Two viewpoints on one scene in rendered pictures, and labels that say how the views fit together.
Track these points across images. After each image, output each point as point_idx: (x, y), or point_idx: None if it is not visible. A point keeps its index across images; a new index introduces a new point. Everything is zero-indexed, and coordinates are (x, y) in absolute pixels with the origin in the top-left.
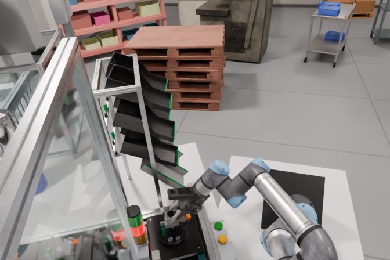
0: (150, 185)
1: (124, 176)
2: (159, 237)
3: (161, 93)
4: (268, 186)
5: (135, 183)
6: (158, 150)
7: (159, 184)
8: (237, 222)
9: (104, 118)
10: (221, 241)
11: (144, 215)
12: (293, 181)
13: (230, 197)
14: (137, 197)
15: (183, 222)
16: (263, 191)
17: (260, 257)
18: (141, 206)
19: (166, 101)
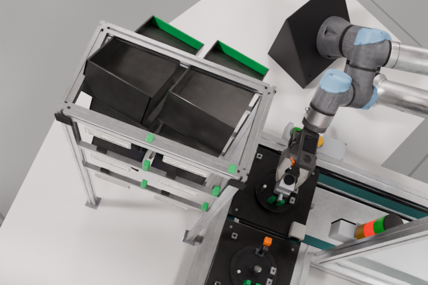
0: (136, 178)
1: (81, 208)
2: (276, 212)
3: (208, 55)
4: (413, 56)
5: (113, 198)
6: None
7: None
8: (279, 107)
9: (176, 181)
10: (320, 144)
11: (221, 214)
12: (316, 9)
13: (367, 100)
14: (148, 208)
15: (273, 171)
16: (408, 65)
17: (335, 116)
18: (172, 210)
19: (230, 61)
